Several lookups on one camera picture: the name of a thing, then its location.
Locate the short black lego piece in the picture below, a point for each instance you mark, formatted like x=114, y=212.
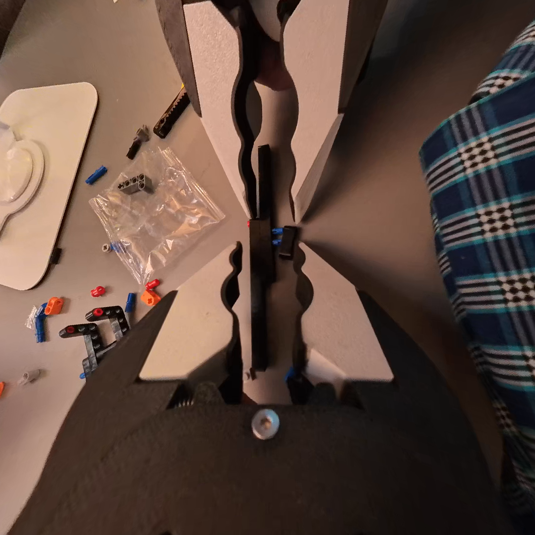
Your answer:
x=288, y=242

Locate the dark grey angled lego beam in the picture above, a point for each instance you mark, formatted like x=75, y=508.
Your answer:
x=136, y=184

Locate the blue plaid shirt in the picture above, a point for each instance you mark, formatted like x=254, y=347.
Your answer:
x=485, y=209

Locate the clear zip bag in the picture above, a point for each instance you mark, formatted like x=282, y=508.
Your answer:
x=167, y=217

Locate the black beam assembly blue pins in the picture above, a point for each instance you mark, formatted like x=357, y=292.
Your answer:
x=261, y=259

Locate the red lego pin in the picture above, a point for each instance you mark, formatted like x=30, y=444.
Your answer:
x=152, y=284
x=97, y=291

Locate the black lego gear rack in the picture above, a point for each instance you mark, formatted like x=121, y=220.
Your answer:
x=171, y=113

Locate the white book stand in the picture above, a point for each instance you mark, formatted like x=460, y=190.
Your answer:
x=50, y=209

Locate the multicoloured lego chassis assembly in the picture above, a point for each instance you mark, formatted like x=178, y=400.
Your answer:
x=94, y=338

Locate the small clear plastic wrapper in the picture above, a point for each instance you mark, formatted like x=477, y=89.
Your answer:
x=31, y=317

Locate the small blue lego bits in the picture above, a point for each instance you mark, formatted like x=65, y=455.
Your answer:
x=118, y=247

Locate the blue lego pin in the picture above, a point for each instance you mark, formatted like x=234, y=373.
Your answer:
x=130, y=302
x=40, y=328
x=291, y=373
x=96, y=174

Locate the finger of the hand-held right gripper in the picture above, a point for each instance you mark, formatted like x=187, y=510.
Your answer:
x=213, y=62
x=322, y=62

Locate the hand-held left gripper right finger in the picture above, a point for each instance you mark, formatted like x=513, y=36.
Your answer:
x=342, y=334

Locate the black lego pin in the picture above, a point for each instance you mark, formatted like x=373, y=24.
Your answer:
x=133, y=148

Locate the pale small lego piece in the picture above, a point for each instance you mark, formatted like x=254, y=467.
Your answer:
x=29, y=376

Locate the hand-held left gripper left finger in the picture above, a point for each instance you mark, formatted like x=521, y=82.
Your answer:
x=192, y=334

